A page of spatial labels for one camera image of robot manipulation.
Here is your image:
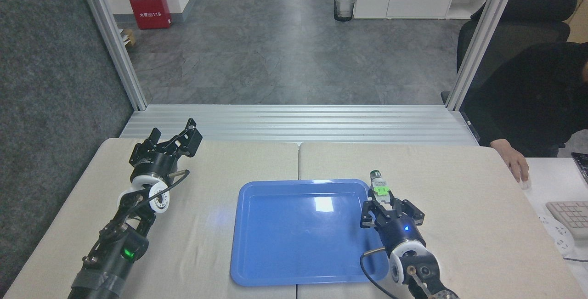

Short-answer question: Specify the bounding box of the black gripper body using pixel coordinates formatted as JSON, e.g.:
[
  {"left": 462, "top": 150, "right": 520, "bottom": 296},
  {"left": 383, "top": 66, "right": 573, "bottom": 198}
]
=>
[
  {"left": 129, "top": 141, "right": 181, "bottom": 182},
  {"left": 380, "top": 216, "right": 426, "bottom": 250}
]

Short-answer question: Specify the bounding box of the blue plastic tray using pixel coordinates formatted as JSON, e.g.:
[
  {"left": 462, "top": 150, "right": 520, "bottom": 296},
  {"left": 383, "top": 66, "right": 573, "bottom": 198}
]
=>
[{"left": 230, "top": 179, "right": 390, "bottom": 287}]

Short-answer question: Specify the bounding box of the person's hand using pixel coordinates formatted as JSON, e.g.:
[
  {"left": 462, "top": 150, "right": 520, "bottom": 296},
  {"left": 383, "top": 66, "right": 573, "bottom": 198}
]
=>
[{"left": 498, "top": 143, "right": 530, "bottom": 183}]

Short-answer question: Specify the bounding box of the white power strip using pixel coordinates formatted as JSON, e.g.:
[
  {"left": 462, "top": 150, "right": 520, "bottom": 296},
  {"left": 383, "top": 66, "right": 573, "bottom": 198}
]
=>
[{"left": 537, "top": 214, "right": 576, "bottom": 256}]

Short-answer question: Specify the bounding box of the beige keyboard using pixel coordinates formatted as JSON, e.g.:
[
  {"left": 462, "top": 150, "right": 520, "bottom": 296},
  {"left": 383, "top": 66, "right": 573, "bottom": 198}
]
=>
[{"left": 546, "top": 200, "right": 588, "bottom": 240}]

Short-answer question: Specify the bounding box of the person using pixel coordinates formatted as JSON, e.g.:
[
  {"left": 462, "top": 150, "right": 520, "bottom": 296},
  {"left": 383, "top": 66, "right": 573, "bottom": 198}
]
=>
[{"left": 462, "top": 42, "right": 588, "bottom": 158}]

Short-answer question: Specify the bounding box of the black flat device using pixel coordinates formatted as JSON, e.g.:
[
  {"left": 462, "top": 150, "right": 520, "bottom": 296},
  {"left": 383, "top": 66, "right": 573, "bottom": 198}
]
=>
[{"left": 571, "top": 152, "right": 588, "bottom": 187}]

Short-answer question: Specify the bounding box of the grey mesh trash bin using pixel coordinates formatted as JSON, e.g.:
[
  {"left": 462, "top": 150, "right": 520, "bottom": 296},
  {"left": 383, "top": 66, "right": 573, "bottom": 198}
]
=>
[{"left": 333, "top": 0, "right": 357, "bottom": 22}]

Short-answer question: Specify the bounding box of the black office chair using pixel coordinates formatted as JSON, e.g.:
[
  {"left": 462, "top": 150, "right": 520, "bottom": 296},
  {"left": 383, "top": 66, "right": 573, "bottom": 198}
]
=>
[{"left": 441, "top": 0, "right": 578, "bottom": 105}]

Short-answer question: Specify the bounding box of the silver aluminium post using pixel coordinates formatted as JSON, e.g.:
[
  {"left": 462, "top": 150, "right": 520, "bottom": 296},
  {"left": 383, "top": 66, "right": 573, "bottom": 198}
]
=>
[
  {"left": 446, "top": 0, "right": 522, "bottom": 112},
  {"left": 73, "top": 0, "right": 148, "bottom": 112}
]

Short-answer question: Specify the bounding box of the silver aluminium rail platform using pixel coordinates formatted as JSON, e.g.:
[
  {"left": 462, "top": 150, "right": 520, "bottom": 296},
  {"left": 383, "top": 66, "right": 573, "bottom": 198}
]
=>
[{"left": 119, "top": 104, "right": 481, "bottom": 146}]

